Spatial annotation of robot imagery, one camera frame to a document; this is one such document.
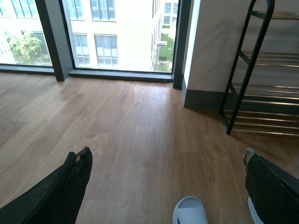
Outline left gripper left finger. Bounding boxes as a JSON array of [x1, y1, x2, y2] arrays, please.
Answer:
[[0, 147, 93, 224]]

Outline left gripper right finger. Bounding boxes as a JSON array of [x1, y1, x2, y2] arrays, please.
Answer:
[[243, 148, 299, 224]]

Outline white slide sandal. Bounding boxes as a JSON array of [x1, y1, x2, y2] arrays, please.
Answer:
[[248, 197, 264, 224], [172, 196, 208, 224]]

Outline black metal shoe rack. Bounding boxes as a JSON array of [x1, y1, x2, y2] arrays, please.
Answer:
[[219, 0, 299, 137]]

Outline dark window frame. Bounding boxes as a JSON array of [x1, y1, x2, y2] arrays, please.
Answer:
[[0, 0, 191, 81]]

